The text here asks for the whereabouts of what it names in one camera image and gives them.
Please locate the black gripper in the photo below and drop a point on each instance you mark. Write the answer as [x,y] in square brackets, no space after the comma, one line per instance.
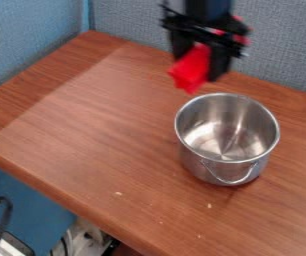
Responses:
[207,23]

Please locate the red plastic block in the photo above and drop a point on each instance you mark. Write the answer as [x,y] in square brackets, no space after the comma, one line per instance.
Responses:
[190,70]

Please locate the white items under table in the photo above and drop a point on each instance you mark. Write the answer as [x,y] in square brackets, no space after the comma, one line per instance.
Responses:
[83,240]

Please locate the metal pot with handle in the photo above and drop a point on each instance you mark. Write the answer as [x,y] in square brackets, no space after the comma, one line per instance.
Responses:
[227,134]

